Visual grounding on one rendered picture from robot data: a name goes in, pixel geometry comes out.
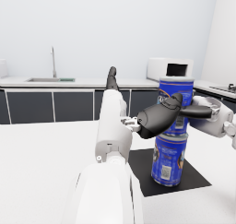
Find blue printed can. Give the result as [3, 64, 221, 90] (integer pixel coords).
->
[150, 133, 189, 188]
[157, 76, 195, 138]

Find dark grey square mat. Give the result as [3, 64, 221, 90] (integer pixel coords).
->
[127, 147, 213, 198]

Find white microwave oven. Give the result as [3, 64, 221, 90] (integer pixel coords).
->
[146, 57, 195, 82]

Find steel kitchen sink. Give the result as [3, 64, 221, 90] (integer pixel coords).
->
[25, 77, 77, 83]

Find dark kitchen counter cabinets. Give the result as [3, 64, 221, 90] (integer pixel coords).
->
[0, 76, 236, 125]

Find silver kitchen faucet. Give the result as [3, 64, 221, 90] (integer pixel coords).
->
[50, 45, 58, 79]

